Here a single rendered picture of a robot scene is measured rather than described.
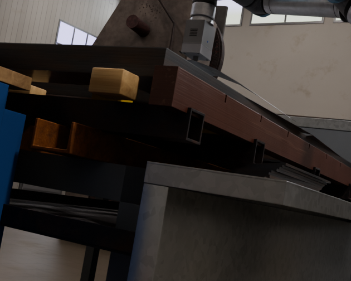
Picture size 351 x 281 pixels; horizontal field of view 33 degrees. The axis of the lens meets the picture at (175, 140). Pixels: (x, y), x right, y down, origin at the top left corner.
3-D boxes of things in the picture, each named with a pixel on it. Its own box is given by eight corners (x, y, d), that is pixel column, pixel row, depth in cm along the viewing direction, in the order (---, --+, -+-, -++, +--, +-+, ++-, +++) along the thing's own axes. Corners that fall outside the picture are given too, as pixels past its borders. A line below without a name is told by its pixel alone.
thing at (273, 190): (143, 182, 80) (147, 160, 81) (345, 221, 193) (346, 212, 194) (282, 204, 71) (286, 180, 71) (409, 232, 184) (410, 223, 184)
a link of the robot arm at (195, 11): (188, 1, 178) (198, 11, 185) (185, 16, 178) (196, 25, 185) (210, 1, 175) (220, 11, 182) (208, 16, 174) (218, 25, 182)
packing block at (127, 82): (87, 91, 91) (92, 66, 91) (106, 98, 95) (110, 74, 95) (119, 93, 88) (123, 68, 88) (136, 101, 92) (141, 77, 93)
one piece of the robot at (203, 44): (191, 17, 187) (183, 67, 185) (179, 7, 179) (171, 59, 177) (220, 18, 182) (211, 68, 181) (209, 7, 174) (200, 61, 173)
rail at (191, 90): (147, 104, 87) (155, 64, 87) (359, 194, 228) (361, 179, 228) (171, 106, 85) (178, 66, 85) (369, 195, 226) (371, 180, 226)
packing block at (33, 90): (6, 101, 123) (9, 83, 124) (22, 106, 128) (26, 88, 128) (27, 103, 120) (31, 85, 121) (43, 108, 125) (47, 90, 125)
